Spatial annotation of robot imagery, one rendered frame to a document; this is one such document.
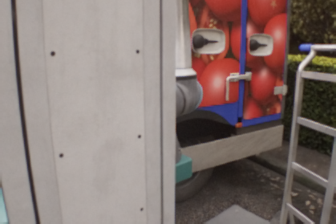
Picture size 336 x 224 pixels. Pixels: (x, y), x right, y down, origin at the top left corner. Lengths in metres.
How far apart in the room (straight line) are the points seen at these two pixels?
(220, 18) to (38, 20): 1.60
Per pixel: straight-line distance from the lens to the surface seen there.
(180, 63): 0.82
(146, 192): 0.58
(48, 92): 0.43
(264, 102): 2.31
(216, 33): 1.92
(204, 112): 1.88
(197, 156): 1.97
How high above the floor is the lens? 1.20
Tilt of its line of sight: 11 degrees down
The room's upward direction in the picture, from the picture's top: straight up
